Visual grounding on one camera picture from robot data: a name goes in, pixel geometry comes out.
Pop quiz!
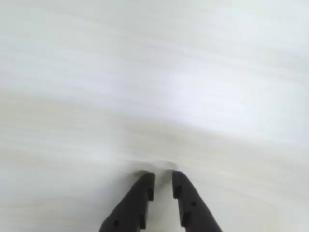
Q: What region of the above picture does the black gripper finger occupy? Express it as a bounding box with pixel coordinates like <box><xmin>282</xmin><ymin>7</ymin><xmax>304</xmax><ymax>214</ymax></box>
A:
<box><xmin>98</xmin><ymin>172</ymin><xmax>156</xmax><ymax>232</ymax></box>
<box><xmin>171</xmin><ymin>170</ymin><xmax>223</xmax><ymax>232</ymax></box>

